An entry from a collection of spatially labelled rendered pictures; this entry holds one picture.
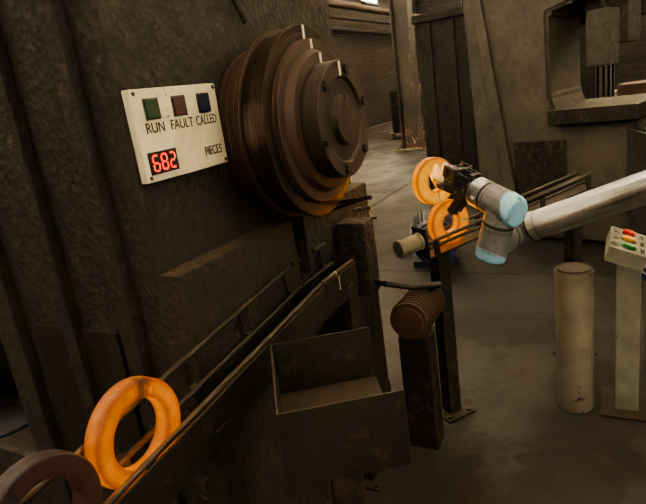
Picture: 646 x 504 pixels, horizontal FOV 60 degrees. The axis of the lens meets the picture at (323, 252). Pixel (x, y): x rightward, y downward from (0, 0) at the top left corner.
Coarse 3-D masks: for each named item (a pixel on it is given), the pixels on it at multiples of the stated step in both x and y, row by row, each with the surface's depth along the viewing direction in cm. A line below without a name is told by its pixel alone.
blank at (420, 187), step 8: (424, 160) 180; (432, 160) 179; (440, 160) 181; (416, 168) 180; (424, 168) 178; (432, 168) 180; (440, 168) 181; (416, 176) 178; (424, 176) 179; (416, 184) 178; (424, 184) 180; (416, 192) 180; (424, 192) 180; (432, 192) 181; (440, 192) 183; (424, 200) 181; (432, 200) 182; (440, 200) 183
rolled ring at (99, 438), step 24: (120, 384) 91; (144, 384) 93; (96, 408) 88; (120, 408) 89; (168, 408) 98; (96, 432) 86; (168, 432) 99; (96, 456) 85; (144, 456) 97; (120, 480) 89
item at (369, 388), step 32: (288, 352) 111; (320, 352) 112; (352, 352) 113; (288, 384) 113; (320, 384) 114; (352, 384) 114; (288, 416) 86; (320, 416) 87; (352, 416) 87; (384, 416) 88; (288, 448) 87; (320, 448) 88; (352, 448) 89; (384, 448) 90; (288, 480) 89; (320, 480) 90; (352, 480) 105
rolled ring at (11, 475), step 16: (16, 464) 77; (32, 464) 76; (48, 464) 78; (64, 464) 81; (80, 464) 83; (0, 480) 75; (16, 480) 74; (32, 480) 76; (80, 480) 83; (96, 480) 86; (0, 496) 73; (16, 496) 74; (80, 496) 84; (96, 496) 86
